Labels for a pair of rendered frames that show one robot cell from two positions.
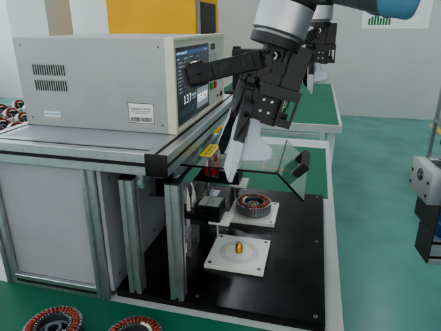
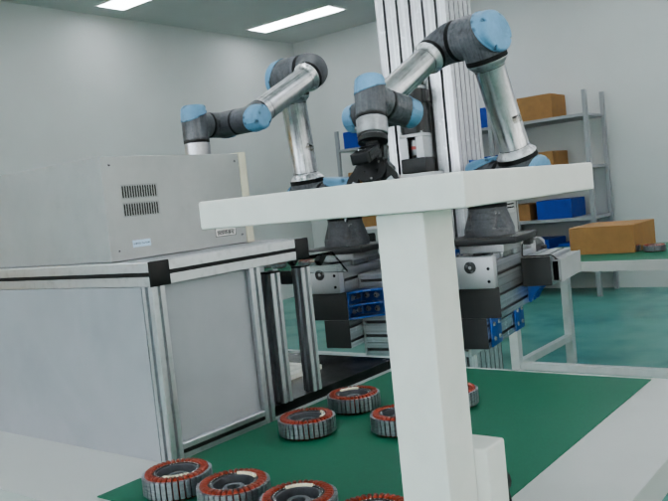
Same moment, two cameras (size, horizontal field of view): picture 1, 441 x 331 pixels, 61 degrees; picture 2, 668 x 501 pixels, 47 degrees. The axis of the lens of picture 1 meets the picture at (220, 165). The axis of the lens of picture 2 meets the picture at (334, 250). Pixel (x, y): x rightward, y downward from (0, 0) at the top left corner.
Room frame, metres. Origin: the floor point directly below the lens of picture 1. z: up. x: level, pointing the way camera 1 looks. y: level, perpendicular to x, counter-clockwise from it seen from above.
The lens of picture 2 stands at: (-0.10, 1.64, 1.19)
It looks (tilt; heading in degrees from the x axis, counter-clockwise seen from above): 4 degrees down; 294
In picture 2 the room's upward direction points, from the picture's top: 6 degrees counter-clockwise
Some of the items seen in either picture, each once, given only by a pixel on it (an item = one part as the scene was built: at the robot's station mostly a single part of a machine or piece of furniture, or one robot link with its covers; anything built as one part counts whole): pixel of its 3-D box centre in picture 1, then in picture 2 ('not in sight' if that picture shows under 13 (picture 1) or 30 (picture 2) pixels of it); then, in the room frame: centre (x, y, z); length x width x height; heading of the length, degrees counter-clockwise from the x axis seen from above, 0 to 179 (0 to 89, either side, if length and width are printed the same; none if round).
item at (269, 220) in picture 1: (253, 211); not in sight; (1.08, -0.11, 0.78); 0.15 x 0.15 x 0.01; 76
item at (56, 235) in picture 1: (49, 228); (214, 359); (0.74, 0.39, 0.91); 0.28 x 0.03 x 0.32; 76
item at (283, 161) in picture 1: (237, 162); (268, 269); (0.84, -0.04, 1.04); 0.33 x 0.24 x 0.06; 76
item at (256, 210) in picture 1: (253, 205); not in sight; (1.08, -0.11, 0.80); 0.11 x 0.11 x 0.04
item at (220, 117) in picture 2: not in sight; (224, 124); (1.13, -0.38, 1.45); 0.11 x 0.11 x 0.08; 76
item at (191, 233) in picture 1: (186, 239); not in sight; (0.88, 0.09, 0.80); 0.08 x 0.05 x 0.06; 166
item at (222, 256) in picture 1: (239, 253); (280, 372); (0.84, -0.05, 0.78); 0.15 x 0.15 x 0.01; 76
